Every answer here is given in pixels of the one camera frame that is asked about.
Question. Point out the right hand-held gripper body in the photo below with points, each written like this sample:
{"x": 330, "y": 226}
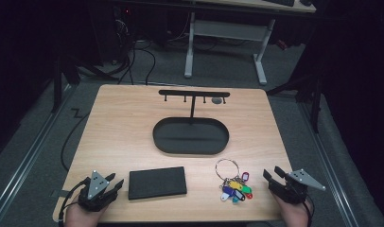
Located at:
{"x": 291, "y": 190}

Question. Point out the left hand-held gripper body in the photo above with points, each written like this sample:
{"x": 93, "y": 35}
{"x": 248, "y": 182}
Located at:
{"x": 98, "y": 186}

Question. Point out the black rectangular wallet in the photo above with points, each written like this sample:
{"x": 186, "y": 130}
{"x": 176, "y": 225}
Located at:
{"x": 157, "y": 183}

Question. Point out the black key rack with tray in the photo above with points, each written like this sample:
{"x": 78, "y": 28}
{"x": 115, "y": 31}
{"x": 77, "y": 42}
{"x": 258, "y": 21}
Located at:
{"x": 190, "y": 136}

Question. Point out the person's right hand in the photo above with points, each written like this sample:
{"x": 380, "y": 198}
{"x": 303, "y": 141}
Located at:
{"x": 295, "y": 214}

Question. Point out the person's left hand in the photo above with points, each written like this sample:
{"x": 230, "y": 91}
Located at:
{"x": 81, "y": 218}

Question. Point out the black tape piece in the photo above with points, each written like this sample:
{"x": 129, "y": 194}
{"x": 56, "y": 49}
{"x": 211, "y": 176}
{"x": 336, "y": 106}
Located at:
{"x": 63, "y": 194}

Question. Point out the black metal stand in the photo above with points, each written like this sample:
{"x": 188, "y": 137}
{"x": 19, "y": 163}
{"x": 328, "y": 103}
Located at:
{"x": 313, "y": 94}
{"x": 59, "y": 82}

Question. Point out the grey round table grommet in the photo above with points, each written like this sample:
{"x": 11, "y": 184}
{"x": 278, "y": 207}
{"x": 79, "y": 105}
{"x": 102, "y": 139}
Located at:
{"x": 217, "y": 100}

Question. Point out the red object under desk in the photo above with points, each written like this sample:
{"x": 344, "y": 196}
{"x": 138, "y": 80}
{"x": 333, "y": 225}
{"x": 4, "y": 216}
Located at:
{"x": 282, "y": 44}

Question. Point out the dark computer tower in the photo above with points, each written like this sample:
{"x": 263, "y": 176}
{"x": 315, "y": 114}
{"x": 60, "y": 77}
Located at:
{"x": 113, "y": 31}

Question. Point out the white desk with metal legs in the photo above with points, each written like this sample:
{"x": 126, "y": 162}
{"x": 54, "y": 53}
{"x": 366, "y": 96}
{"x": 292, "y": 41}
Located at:
{"x": 226, "y": 30}

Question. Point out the black keyboard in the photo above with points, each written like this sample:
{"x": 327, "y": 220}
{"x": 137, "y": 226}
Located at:
{"x": 280, "y": 2}

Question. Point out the black computer mouse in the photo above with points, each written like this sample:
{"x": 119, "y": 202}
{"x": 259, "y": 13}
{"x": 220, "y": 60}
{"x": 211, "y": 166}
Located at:
{"x": 305, "y": 2}

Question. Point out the metal floor rail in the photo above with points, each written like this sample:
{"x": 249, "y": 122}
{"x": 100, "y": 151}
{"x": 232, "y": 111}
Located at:
{"x": 330, "y": 164}
{"x": 26, "y": 160}

